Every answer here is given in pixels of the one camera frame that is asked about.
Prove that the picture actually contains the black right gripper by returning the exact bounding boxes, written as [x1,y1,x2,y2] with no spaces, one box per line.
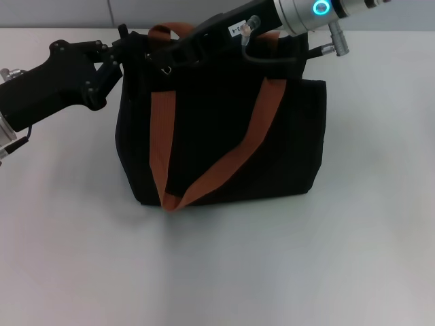
[151,0,285,69]

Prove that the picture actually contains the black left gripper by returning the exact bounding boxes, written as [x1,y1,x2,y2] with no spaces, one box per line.
[0,37,137,134]

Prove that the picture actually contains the black bag with orange straps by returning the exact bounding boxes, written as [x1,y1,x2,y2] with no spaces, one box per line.
[114,22,328,212]

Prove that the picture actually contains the right gripper cable with plugs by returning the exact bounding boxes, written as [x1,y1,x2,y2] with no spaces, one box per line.
[239,15,336,64]

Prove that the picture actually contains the gripper cable with plugs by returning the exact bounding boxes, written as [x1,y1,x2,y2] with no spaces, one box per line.
[0,67,34,160]
[239,15,336,64]

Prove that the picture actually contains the left gripper cable with plugs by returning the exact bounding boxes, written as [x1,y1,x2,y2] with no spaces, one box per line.
[0,67,34,160]

